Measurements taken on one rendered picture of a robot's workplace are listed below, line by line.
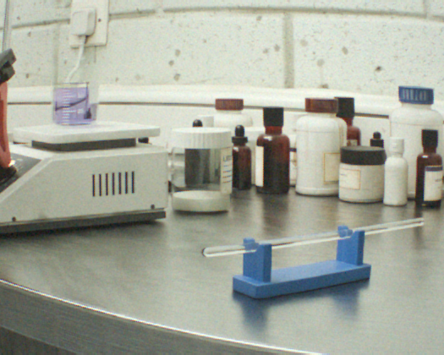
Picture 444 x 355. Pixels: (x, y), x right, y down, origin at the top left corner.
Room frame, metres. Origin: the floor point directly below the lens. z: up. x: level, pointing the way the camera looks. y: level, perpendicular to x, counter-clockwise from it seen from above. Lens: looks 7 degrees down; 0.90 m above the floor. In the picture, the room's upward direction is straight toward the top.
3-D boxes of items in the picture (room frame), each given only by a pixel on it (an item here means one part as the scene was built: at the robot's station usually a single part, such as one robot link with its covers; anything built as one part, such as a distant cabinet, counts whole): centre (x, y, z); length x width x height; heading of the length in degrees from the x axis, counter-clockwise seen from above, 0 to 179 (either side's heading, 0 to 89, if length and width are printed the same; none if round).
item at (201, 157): (0.92, 0.02, 0.79); 0.06 x 0.06 x 0.08
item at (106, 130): (0.87, 0.14, 0.83); 0.12 x 0.12 x 0.01; 36
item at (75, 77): (0.87, 0.15, 0.87); 0.06 x 0.05 x 0.08; 92
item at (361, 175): (0.99, -0.16, 0.78); 0.05 x 0.05 x 0.06
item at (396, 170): (0.95, -0.19, 0.79); 0.03 x 0.03 x 0.07
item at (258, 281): (0.61, -0.06, 0.77); 0.10 x 0.03 x 0.04; 121
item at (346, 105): (1.10, -0.15, 0.80); 0.04 x 0.04 x 0.11
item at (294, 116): (1.11, -0.09, 0.79); 0.03 x 0.03 x 0.09
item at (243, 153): (1.07, -0.02, 0.79); 0.03 x 0.03 x 0.07
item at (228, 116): (1.18, -0.01, 0.80); 0.06 x 0.06 x 0.10
